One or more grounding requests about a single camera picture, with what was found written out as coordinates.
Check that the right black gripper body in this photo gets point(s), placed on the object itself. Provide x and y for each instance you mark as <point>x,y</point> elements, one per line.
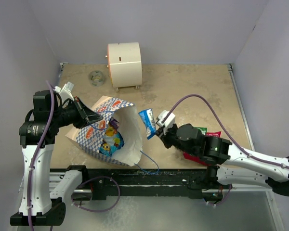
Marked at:
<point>171,138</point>

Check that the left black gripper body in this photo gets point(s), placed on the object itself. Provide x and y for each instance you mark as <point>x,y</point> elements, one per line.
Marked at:
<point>73,113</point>

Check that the green snack bag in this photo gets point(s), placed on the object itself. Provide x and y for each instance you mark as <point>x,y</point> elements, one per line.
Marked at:
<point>203,130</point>

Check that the blue checkered paper bag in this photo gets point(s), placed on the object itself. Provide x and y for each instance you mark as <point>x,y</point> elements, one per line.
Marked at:
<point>89,138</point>

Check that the red chips bag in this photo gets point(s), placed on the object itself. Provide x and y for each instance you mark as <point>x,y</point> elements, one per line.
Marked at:
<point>197,159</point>

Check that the blue gummy candy bag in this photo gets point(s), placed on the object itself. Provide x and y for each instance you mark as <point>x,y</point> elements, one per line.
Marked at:
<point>111,142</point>

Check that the blue snack bar wrapper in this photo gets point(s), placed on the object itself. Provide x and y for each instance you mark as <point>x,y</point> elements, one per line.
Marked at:
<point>147,118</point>

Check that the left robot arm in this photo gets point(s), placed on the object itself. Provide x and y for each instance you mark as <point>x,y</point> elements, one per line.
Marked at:
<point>37,138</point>

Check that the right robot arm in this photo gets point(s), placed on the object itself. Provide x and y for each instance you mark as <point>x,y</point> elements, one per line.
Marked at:
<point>231,164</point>

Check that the purple snack packet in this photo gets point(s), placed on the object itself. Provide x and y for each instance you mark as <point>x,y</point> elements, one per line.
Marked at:
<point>114,123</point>

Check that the clear tape roll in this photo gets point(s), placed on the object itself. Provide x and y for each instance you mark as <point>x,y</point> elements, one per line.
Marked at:
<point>96,78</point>

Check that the white cylindrical box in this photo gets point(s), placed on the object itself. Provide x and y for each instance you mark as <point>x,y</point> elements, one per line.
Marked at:
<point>124,65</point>

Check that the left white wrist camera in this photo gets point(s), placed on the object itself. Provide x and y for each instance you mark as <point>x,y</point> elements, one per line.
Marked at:
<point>65,91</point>

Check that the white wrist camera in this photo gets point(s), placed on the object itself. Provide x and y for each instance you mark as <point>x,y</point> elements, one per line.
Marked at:
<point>165,120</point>
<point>65,91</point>

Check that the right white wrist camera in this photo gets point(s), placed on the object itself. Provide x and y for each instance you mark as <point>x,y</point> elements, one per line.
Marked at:
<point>165,120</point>

